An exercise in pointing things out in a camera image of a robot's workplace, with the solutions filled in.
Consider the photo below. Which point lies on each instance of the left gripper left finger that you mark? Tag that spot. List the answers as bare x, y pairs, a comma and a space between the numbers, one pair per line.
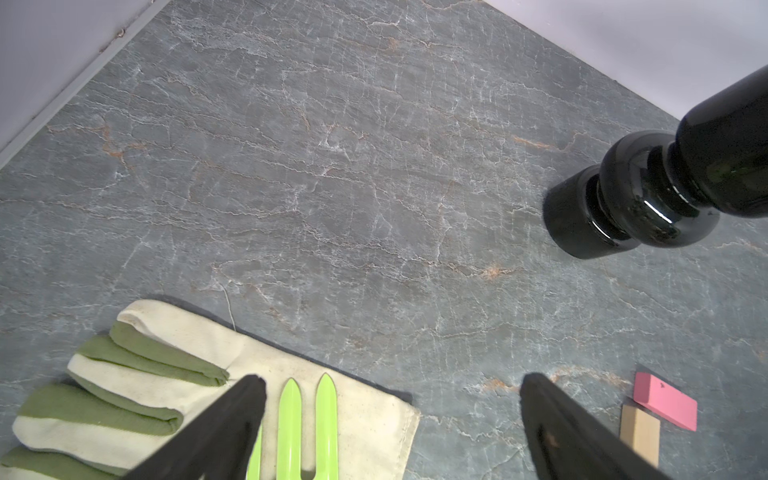
218, 443

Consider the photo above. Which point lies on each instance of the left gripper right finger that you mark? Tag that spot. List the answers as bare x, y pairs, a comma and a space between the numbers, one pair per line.
566, 442

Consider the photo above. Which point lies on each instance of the natural wood block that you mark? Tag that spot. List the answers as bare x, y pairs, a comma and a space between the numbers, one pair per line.
641, 432

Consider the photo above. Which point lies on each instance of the pink block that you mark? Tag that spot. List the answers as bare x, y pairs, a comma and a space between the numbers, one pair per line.
666, 401

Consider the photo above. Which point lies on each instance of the black plant vase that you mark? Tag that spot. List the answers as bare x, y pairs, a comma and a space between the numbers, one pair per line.
669, 190

